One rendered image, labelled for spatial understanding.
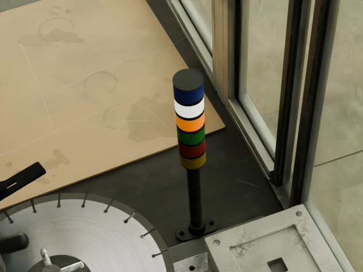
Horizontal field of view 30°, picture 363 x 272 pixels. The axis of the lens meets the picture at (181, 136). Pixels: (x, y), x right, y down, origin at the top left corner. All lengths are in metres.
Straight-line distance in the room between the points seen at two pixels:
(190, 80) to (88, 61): 0.67
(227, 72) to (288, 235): 0.42
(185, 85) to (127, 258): 0.28
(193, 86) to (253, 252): 0.30
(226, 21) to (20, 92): 0.54
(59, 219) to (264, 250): 0.34
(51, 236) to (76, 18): 0.79
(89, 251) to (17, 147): 0.48
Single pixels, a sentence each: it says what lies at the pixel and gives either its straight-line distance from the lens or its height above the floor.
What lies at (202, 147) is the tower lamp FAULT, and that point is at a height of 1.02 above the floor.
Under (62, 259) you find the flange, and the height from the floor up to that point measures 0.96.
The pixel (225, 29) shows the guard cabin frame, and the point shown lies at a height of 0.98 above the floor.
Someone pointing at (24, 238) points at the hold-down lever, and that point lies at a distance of 0.78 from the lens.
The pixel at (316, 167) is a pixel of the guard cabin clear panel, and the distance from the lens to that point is 1.16.
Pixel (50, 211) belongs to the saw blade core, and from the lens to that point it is 1.13.
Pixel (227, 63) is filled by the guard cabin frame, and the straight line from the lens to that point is 1.39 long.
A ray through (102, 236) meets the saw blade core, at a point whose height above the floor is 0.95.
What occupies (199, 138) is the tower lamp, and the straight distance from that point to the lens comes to 1.06.
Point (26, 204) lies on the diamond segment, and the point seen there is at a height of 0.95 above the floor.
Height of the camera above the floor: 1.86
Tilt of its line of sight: 50 degrees down
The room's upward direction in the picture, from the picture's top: 4 degrees counter-clockwise
